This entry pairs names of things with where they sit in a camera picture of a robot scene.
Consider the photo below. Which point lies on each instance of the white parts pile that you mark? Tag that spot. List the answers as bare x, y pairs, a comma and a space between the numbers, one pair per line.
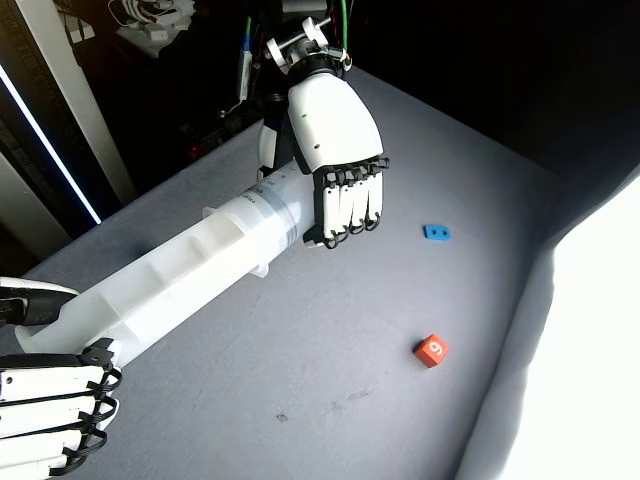
155, 27

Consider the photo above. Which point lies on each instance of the orange number cube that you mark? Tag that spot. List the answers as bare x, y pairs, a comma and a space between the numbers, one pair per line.
430, 351

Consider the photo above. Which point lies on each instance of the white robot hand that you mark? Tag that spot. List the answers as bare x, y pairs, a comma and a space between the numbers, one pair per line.
335, 125
45, 400

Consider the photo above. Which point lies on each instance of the grey table cloth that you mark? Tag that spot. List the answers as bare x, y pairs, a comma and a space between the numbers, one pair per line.
350, 410

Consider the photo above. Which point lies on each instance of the white upright post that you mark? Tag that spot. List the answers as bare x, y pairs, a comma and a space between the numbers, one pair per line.
75, 90

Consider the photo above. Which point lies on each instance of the white light strip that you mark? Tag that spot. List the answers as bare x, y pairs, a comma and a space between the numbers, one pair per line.
45, 140

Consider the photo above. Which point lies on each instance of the large clear plastic syringe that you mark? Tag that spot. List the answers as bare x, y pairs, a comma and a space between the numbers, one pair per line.
200, 265

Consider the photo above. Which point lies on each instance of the blue block with two holes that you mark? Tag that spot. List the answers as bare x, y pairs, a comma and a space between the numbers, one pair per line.
436, 233

